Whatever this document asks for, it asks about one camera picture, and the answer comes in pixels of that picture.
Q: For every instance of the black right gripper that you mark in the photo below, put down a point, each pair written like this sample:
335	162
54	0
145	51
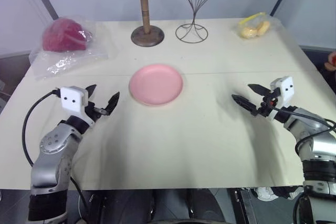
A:
268	104

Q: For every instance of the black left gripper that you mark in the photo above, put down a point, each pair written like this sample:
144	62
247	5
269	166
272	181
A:
93	112

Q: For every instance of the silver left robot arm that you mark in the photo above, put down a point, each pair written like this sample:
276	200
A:
52	142

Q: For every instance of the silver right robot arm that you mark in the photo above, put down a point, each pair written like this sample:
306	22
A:
320	145

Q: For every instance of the pink round plate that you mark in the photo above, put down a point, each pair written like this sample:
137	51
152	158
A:
156	83

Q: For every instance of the large clear plastic bag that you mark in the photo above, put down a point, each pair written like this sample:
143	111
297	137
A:
65	62

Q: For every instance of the dark red soft object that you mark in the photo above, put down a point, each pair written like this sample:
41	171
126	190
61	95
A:
63	36

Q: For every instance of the cream tablecloth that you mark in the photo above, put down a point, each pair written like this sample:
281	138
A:
168	134

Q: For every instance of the small clear zip bag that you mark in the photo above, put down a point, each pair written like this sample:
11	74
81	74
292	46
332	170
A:
252	19

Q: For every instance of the pink and orange object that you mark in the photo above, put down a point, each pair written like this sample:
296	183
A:
331	61

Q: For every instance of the brown wooden hat stand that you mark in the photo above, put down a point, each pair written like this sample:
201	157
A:
145	11

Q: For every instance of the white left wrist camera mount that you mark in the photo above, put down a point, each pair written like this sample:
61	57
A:
72	98

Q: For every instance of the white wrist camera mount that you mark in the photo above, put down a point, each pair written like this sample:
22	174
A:
72	98
286	87

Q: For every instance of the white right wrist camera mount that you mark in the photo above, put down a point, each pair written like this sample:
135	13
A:
286	87

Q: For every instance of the black metal frame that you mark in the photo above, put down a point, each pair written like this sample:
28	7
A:
242	205

